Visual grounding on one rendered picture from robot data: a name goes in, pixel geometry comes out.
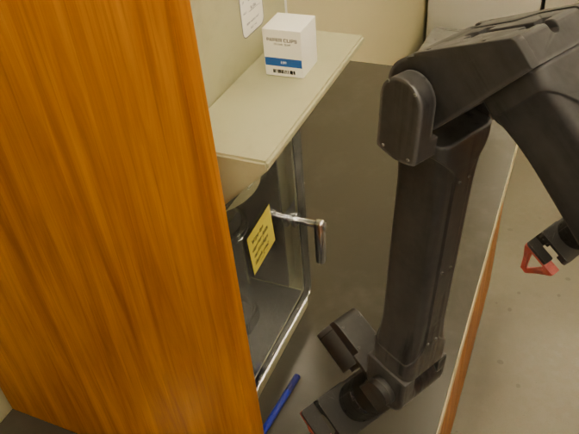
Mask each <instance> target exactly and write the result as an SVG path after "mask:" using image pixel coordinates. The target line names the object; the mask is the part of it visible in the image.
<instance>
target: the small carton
mask: <svg viewBox="0 0 579 434"><path fill-rule="evenodd" d="M262 36H263V45H264V54H265V69H266V74H268V75H275V76H282V77H290V78H305V77H306V75H307V74H308V72H309V71H310V70H311V69H312V67H313V66H314V65H315V63H316V62H317V46H316V27H315V15H299V14H289V13H278V12H277V13H276V14H275V15H274V16H273V17H272V18H271V19H270V20H269V21H268V22H267V23H266V24H265V25H264V26H263V27H262Z"/></svg>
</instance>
